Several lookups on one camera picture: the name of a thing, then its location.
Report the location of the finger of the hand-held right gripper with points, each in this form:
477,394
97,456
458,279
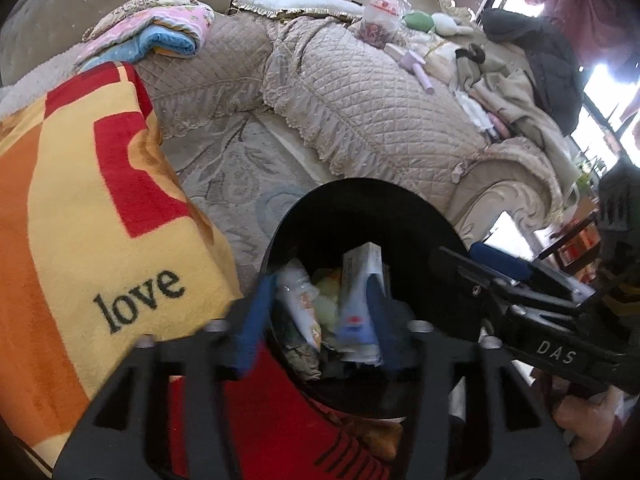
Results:
500,260
455,285

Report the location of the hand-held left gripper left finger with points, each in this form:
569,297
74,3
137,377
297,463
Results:
255,320

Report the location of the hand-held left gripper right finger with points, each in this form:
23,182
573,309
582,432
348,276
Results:
381,320

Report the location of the light blue snack bag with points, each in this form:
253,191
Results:
297,295

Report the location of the beige tissue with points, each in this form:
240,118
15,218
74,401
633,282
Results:
300,360

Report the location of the black trash bin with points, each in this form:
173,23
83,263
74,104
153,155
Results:
325,210

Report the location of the person's right hand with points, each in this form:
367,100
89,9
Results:
590,425

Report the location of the dark wooden chair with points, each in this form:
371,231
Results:
565,242

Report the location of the white lace cloth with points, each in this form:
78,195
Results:
475,110

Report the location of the beige garment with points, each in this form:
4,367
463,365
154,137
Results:
520,105

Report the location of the beige quilted sofa cover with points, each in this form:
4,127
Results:
375,100

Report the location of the black jacket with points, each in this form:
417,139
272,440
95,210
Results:
540,60

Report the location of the purple lint roller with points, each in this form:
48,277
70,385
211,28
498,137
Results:
417,70

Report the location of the orange red printed blanket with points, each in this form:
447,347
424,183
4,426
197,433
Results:
75,210

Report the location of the white plush toy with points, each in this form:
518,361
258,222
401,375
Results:
450,22

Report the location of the green plush toy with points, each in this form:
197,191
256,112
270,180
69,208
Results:
417,21

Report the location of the clear bag red contents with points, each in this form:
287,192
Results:
380,17

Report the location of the pink curtain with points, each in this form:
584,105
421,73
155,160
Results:
575,0

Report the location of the folded pink blue blanket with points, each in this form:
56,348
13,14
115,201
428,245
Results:
160,35

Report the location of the white pillow gold trim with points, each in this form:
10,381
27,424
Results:
295,2

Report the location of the grey plush sofa cover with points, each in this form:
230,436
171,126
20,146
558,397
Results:
35,85

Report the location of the folded floral quilt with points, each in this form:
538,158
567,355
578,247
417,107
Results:
145,5

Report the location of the beige tufted sofa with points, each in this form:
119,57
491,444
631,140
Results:
50,10

